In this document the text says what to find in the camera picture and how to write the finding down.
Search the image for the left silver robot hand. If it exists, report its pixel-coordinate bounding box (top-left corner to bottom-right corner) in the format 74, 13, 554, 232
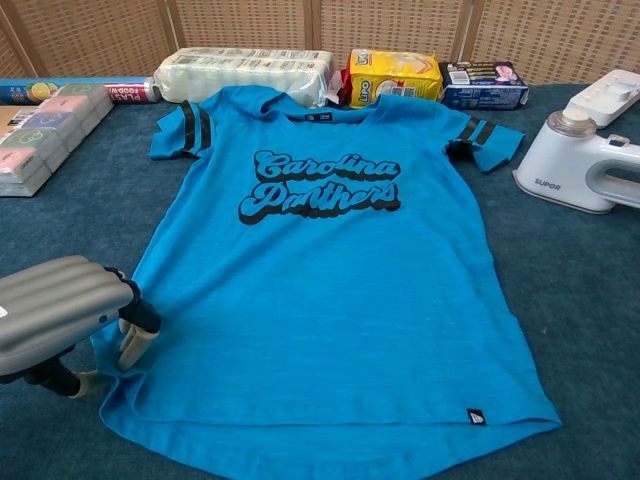
0, 254, 162, 400

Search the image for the blue Carolina Panthers shirt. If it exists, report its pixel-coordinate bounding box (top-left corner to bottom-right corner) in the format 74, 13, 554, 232
91, 84, 564, 480

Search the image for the white handheld garment steamer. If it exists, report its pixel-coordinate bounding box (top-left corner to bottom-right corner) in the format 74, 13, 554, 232
512, 109, 640, 215

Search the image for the dark teal table cover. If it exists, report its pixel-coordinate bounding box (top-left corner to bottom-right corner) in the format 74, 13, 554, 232
0, 82, 640, 480

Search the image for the pastel pocket tissue multipack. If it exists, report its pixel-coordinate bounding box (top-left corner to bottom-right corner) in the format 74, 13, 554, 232
0, 83, 115, 198

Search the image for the blue food wrap box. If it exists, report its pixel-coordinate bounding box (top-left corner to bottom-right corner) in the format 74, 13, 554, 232
0, 76, 161, 106

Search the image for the white toilet paper pack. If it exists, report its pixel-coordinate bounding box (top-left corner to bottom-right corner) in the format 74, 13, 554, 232
152, 47, 337, 109

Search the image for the wicker folding screen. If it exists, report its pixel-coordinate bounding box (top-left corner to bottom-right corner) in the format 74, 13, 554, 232
0, 0, 640, 86

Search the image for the yellow tissue pack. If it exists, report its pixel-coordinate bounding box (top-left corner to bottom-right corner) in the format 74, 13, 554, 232
339, 48, 445, 110

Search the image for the dark blue sanitary pad pack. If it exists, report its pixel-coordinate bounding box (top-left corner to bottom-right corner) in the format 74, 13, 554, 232
438, 60, 530, 111

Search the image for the white power strip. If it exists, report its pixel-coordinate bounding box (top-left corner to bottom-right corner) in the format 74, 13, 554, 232
564, 68, 640, 130

